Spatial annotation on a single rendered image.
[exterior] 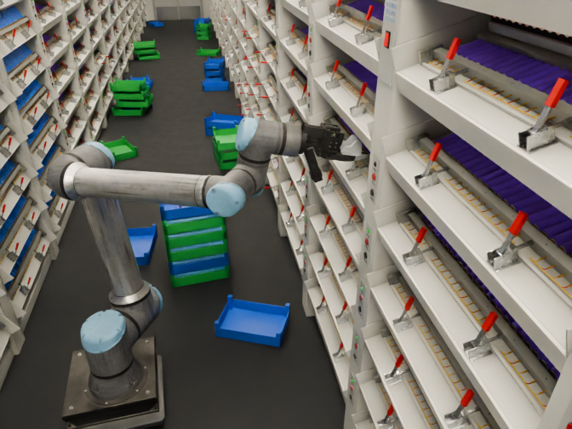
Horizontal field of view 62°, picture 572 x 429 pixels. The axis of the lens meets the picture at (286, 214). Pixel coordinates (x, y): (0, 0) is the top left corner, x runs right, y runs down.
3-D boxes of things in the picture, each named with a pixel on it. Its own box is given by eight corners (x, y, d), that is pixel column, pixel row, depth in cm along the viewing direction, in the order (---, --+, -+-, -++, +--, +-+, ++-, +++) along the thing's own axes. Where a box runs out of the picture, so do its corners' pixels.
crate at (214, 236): (166, 249, 231) (163, 235, 227) (163, 228, 247) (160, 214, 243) (226, 239, 238) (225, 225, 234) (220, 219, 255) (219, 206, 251)
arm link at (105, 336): (79, 370, 167) (67, 333, 159) (109, 337, 182) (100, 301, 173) (116, 381, 163) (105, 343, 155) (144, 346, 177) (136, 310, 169)
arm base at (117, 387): (86, 405, 167) (79, 386, 162) (92, 365, 183) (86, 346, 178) (142, 394, 170) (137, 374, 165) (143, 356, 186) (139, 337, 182)
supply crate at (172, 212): (161, 221, 223) (159, 206, 219) (158, 201, 239) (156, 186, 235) (225, 211, 230) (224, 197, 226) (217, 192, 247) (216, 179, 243)
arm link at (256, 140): (233, 142, 135) (239, 110, 129) (276, 147, 138) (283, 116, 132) (236, 158, 127) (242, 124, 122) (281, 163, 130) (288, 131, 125)
